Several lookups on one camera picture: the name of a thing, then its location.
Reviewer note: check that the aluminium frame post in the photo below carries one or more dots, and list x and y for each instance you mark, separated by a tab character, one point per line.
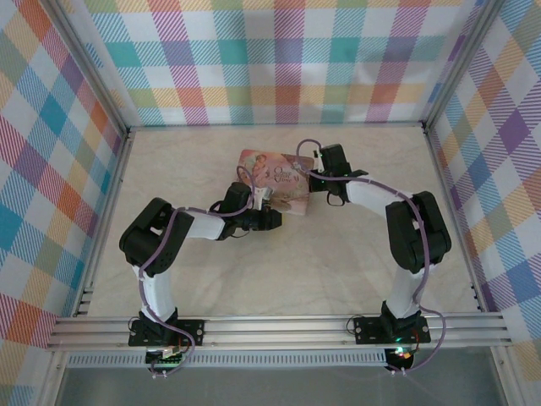
460	63
89	63

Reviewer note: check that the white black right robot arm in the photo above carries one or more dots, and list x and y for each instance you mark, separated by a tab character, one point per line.
406	287

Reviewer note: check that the black left mount plate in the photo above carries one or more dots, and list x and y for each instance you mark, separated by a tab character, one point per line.
192	332

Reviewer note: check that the right controller circuit board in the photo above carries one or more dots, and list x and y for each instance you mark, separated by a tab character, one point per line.
399	355

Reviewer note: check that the thin aluminium rear rail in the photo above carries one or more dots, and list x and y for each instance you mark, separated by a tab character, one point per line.
190	125

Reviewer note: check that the black right mount plate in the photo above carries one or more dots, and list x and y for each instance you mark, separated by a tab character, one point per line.
367	330

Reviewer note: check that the pink decorated tin box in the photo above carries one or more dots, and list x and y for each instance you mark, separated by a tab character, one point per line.
274	169

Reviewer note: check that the black mount plate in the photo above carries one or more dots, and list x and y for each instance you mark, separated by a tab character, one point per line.
192	332
367	330

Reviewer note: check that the aluminium side rail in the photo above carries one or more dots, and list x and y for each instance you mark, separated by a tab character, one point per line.
450	169
107	190

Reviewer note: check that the long aluminium base rail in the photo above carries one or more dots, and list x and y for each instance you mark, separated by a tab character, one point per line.
274	332

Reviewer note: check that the left controller circuit board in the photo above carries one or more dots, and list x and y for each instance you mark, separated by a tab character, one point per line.
167	359

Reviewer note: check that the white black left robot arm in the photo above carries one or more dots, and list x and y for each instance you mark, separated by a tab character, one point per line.
156	292

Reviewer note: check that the controller circuit board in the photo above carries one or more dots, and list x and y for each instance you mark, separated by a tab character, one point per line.
399	355
167	359

